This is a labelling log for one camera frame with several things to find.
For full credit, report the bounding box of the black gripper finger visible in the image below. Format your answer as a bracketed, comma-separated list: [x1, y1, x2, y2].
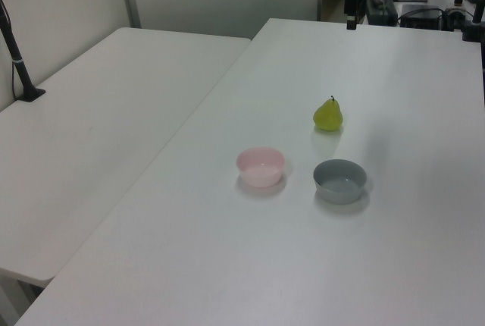
[357, 0, 371, 24]
[346, 0, 358, 31]

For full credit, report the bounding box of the green yellow pear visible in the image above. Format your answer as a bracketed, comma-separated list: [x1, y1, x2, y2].
[312, 95, 344, 132]

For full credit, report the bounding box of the grey plastic bowl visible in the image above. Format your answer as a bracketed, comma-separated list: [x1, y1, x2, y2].
[312, 158, 368, 205]

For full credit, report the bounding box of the pink plastic bowl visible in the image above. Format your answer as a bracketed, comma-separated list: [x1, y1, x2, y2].
[236, 146, 286, 189]

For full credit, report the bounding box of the black equipment case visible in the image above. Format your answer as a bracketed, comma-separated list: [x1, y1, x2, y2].
[365, 0, 399, 27]

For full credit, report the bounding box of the black electronics box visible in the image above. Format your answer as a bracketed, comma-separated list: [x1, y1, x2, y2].
[399, 3, 444, 30]

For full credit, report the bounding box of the black clamp stand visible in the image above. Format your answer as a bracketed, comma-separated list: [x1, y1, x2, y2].
[460, 0, 485, 43]

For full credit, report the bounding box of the white side table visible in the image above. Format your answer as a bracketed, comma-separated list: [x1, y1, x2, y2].
[0, 27, 253, 289]

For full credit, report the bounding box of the black camera pole with base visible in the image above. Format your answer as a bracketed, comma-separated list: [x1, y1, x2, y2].
[0, 0, 46, 102]

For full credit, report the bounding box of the thin black cable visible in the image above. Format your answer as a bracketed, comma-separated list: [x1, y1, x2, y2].
[0, 0, 19, 100]

